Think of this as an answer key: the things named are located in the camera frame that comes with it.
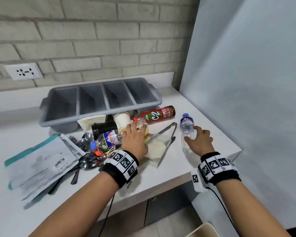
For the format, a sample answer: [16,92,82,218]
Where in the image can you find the person's left hand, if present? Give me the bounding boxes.
[121,121,149,164]

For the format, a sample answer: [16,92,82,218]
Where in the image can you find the person's right hand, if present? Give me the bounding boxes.
[184,125,215,157]

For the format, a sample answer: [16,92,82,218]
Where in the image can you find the clear water bottle blue cap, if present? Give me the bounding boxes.
[180,113,197,153]

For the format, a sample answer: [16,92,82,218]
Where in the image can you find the water bottle blue label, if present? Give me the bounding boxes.
[90,129,125,152]

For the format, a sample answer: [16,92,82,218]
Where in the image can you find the white paper cup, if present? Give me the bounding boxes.
[113,111,132,132]

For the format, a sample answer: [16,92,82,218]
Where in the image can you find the black cup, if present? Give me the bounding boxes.
[91,121,118,141]

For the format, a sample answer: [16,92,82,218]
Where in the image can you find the red C2 apple bottle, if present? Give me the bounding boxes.
[141,105,176,124]

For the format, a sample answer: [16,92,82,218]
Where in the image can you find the pile of steel forks spoons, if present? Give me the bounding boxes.
[68,132,109,172]

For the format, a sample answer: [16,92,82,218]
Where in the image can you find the grey cutlery tray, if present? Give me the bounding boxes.
[38,77,163,134]

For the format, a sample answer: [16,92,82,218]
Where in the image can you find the teal and white mailer bags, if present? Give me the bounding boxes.
[4,134,86,210]

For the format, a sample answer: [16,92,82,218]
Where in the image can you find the person's right forearm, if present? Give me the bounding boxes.
[216,179,291,237]

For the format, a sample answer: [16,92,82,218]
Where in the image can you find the person's left forearm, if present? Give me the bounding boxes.
[28,171,120,237]

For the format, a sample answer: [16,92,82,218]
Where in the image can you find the cream waste bin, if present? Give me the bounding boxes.
[185,222,220,237]

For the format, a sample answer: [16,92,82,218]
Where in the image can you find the white countertop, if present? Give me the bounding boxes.
[0,72,242,237]

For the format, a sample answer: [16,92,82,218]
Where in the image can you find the black left wristband with markers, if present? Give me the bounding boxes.
[101,149,139,189]

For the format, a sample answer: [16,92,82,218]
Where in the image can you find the black wristband with markers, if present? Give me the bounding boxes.
[198,152,242,186]
[101,149,139,189]

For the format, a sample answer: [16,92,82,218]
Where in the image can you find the black right wristband with markers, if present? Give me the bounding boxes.
[198,152,242,186]

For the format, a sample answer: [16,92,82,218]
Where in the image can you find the grey base cabinet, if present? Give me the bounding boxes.
[87,180,199,237]

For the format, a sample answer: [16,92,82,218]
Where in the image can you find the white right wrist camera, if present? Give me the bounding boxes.
[191,168,210,193]

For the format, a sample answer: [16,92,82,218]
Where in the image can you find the black right camera cable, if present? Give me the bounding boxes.
[207,187,240,236]

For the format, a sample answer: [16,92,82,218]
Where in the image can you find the white wall socket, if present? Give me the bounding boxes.
[4,62,44,81]

